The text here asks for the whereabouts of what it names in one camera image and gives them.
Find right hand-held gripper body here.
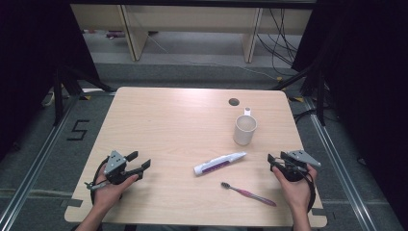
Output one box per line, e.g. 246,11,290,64
274,149,322,183

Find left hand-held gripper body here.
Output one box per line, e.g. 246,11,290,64
103,149,140,186

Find white cup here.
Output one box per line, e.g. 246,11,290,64
232,107,259,146

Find pink toothbrush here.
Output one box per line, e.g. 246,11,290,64
219,181,278,208

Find white purple toothpaste tube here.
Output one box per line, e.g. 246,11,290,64
192,151,248,177

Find person's left hand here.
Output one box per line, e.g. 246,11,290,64
92,166,140,210

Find person's right hand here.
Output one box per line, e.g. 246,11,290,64
271,163,319,214

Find black metal stand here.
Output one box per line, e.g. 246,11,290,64
269,63,327,127
52,64,117,127

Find black curtain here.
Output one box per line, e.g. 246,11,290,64
0,0,101,162
291,0,408,222

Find left hand-held gripper black cable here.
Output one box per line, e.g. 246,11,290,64
84,156,111,206

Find hand-held gripper black cable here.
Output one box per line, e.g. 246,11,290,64
299,171,318,214
84,156,111,206

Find right hand-held gripper black cable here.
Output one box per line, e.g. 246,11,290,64
299,171,318,214

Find metal floor rail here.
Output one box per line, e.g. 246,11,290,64
303,95,377,231
0,95,81,231

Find black hanging cables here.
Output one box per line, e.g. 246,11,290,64
255,8,303,77

